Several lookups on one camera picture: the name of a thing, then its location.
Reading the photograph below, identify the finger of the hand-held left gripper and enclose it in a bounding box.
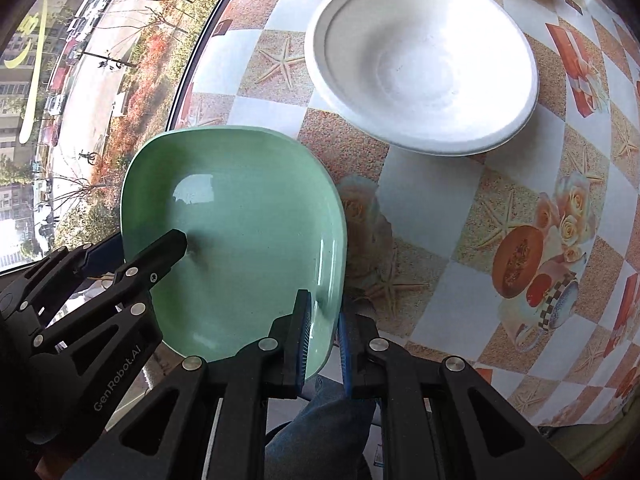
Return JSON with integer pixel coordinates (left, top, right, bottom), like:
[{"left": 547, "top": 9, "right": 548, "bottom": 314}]
[
  {"left": 31, "top": 229, "right": 188, "bottom": 350},
  {"left": 20, "top": 232, "right": 126, "bottom": 314}
]

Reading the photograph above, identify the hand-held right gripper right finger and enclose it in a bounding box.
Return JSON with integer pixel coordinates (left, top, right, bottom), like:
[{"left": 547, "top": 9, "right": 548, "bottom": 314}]
[{"left": 337, "top": 311, "right": 583, "bottom": 480}]

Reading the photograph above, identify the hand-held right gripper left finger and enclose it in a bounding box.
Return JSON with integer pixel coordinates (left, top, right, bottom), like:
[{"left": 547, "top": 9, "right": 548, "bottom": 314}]
[{"left": 62, "top": 289, "right": 314, "bottom": 480}]

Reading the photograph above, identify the green plate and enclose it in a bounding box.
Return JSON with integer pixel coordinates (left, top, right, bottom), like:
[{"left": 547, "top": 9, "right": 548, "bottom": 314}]
[{"left": 120, "top": 127, "right": 348, "bottom": 381}]

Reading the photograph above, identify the white paper plate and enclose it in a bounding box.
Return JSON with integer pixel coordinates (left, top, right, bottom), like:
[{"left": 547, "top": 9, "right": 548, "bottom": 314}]
[{"left": 304, "top": 0, "right": 540, "bottom": 156}]

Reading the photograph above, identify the person's blue jeans leg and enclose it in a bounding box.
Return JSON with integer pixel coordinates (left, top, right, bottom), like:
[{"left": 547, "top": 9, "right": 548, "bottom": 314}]
[{"left": 264, "top": 375, "right": 377, "bottom": 480}]

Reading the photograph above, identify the patterned checkered tablecloth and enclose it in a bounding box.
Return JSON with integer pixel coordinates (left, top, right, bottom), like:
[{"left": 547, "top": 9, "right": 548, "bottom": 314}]
[{"left": 172, "top": 0, "right": 640, "bottom": 428}]

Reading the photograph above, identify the black window frame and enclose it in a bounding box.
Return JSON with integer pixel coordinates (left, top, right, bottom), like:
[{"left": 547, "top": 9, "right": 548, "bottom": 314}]
[{"left": 162, "top": 0, "right": 261, "bottom": 131}]

